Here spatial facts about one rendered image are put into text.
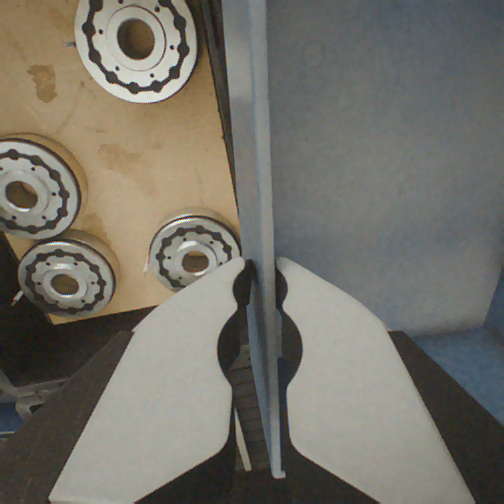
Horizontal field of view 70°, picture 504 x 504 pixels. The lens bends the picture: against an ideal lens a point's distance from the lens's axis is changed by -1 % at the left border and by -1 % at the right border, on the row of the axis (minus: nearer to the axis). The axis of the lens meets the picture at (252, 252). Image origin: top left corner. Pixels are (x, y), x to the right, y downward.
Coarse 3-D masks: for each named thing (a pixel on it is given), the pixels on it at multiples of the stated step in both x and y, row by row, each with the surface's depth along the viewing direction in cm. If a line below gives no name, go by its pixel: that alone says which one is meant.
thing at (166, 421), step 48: (192, 288) 10; (240, 288) 11; (144, 336) 9; (192, 336) 9; (144, 384) 7; (192, 384) 7; (96, 432) 6; (144, 432) 6; (192, 432) 6; (96, 480) 6; (144, 480) 6; (192, 480) 6
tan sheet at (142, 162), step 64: (0, 0) 30; (64, 0) 31; (192, 0) 32; (0, 64) 33; (64, 64) 33; (0, 128) 35; (64, 128) 36; (128, 128) 37; (192, 128) 37; (128, 192) 40; (192, 192) 41; (128, 256) 44; (192, 256) 45; (64, 320) 47
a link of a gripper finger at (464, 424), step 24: (408, 336) 8; (408, 360) 8; (432, 360) 8; (432, 384) 7; (456, 384) 7; (432, 408) 7; (456, 408) 7; (480, 408) 7; (456, 432) 6; (480, 432) 6; (456, 456) 6; (480, 456) 6; (480, 480) 6
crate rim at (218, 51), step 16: (208, 0) 25; (208, 16) 24; (208, 32) 25; (224, 48) 25; (224, 64) 26; (224, 80) 26; (224, 96) 27; (224, 112) 27; (240, 352) 39; (0, 368) 37; (0, 384) 38; (16, 384) 39; (32, 384) 39; (48, 384) 39
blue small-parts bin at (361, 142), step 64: (256, 0) 7; (320, 0) 13; (384, 0) 13; (448, 0) 14; (256, 64) 8; (320, 64) 14; (384, 64) 14; (448, 64) 15; (256, 128) 9; (320, 128) 15; (384, 128) 16; (448, 128) 16; (256, 192) 10; (320, 192) 17; (384, 192) 17; (448, 192) 18; (256, 256) 11; (320, 256) 18; (384, 256) 19; (448, 256) 20; (256, 320) 14; (384, 320) 21; (448, 320) 22; (256, 384) 19
